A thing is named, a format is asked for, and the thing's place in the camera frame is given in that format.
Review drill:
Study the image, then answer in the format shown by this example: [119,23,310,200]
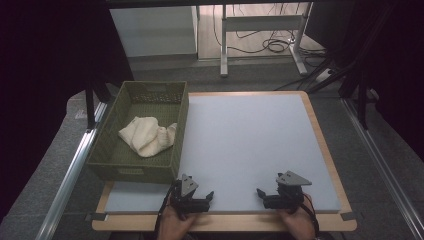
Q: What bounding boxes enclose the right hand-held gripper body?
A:
[264,170,313,214]

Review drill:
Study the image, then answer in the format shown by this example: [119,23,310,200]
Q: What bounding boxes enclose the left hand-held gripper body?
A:
[171,173,211,217]

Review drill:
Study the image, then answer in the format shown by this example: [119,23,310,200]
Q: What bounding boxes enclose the cream towel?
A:
[118,115,178,158]

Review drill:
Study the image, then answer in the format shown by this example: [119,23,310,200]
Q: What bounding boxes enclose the green woven basket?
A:
[87,80,190,185]

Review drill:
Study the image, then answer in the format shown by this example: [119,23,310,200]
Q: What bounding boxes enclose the person's left hand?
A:
[158,204,198,240]

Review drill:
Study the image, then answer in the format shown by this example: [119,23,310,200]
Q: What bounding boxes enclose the person's right hand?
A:
[279,196,316,240]

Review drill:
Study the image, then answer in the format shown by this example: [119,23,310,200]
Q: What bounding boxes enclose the light blue foam mat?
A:
[104,93,342,214]

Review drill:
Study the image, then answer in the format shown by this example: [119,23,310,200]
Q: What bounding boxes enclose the black metal stand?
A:
[84,76,114,131]

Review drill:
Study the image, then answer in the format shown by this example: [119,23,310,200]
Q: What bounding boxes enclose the black tripod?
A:
[308,49,379,131]

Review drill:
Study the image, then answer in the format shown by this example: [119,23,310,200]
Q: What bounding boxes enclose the white power strip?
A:
[314,68,335,83]

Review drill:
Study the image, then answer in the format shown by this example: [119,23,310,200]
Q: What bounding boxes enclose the white cabinet panel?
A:
[109,5,199,61]

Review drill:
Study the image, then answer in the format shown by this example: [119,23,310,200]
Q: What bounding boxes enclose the dark curtain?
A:
[0,0,134,223]
[306,0,424,163]

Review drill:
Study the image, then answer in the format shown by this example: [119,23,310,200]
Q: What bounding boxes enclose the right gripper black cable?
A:
[301,193,320,235]

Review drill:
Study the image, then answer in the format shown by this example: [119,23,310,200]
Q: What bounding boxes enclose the black floor cables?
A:
[213,3,328,68]

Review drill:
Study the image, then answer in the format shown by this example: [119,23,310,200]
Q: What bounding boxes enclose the white metal desk frame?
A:
[219,3,309,78]

